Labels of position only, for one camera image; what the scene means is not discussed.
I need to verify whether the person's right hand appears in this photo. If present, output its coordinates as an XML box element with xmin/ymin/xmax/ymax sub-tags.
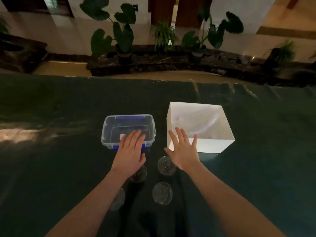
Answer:
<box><xmin>164</xmin><ymin>126</ymin><xmax>201</xmax><ymax>172</ymax></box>

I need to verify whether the person's left hand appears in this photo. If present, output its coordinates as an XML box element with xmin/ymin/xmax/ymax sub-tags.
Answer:
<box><xmin>110</xmin><ymin>129</ymin><xmax>147</xmax><ymax>180</ymax></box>

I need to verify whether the clear plastic lid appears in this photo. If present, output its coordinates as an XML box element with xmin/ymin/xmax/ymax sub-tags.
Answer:
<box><xmin>157</xmin><ymin>156</ymin><xmax>177</xmax><ymax>176</ymax></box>
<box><xmin>152</xmin><ymin>182</ymin><xmax>173</xmax><ymax>206</ymax></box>
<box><xmin>129</xmin><ymin>165</ymin><xmax>148</xmax><ymax>183</ymax></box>
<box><xmin>108</xmin><ymin>187</ymin><xmax>126</xmax><ymax>211</ymax></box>

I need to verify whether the clear bin with blue latches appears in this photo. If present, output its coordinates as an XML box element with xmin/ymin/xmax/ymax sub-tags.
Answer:
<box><xmin>101</xmin><ymin>114</ymin><xmax>156</xmax><ymax>151</ymax></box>

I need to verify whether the person's left forearm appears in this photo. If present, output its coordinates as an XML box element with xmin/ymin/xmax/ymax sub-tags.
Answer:
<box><xmin>45</xmin><ymin>169</ymin><xmax>136</xmax><ymax>237</ymax></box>

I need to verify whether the person's right forearm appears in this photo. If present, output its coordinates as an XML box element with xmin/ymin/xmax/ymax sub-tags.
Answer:
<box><xmin>182</xmin><ymin>160</ymin><xmax>287</xmax><ymax>237</ymax></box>

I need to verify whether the white cardboard box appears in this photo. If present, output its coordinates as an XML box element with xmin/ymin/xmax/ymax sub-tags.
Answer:
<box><xmin>167</xmin><ymin>101</ymin><xmax>235</xmax><ymax>154</ymax></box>

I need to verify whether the dark green table cover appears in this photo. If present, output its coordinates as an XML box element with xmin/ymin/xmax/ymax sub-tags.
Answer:
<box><xmin>0</xmin><ymin>71</ymin><xmax>316</xmax><ymax>237</ymax></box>

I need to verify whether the long dark marble planter ledge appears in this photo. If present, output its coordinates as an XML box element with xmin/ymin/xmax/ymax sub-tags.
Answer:
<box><xmin>86</xmin><ymin>45</ymin><xmax>316</xmax><ymax>88</ymax></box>

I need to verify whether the large-leaf potted plant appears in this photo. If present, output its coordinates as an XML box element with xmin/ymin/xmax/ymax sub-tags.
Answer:
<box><xmin>79</xmin><ymin>0</ymin><xmax>137</xmax><ymax>65</ymax></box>
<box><xmin>182</xmin><ymin>7</ymin><xmax>244</xmax><ymax>63</ymax></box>

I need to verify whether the grassy potted plant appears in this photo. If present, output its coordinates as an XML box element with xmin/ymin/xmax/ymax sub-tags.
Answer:
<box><xmin>263</xmin><ymin>39</ymin><xmax>297</xmax><ymax>68</ymax></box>
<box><xmin>151</xmin><ymin>19</ymin><xmax>179</xmax><ymax>53</ymax></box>

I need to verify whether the brown wooden door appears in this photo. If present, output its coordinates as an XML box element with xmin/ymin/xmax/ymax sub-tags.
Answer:
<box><xmin>175</xmin><ymin>0</ymin><xmax>213</xmax><ymax>29</ymax></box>
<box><xmin>148</xmin><ymin>0</ymin><xmax>176</xmax><ymax>21</ymax></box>

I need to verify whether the short dark marble ledge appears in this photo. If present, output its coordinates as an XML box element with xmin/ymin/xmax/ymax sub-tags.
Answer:
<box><xmin>0</xmin><ymin>33</ymin><xmax>49</xmax><ymax>74</ymax></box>

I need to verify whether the grassy plant terracotta pot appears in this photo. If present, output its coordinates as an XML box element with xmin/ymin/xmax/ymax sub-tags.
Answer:
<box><xmin>0</xmin><ymin>14</ymin><xmax>12</xmax><ymax>35</ymax></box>

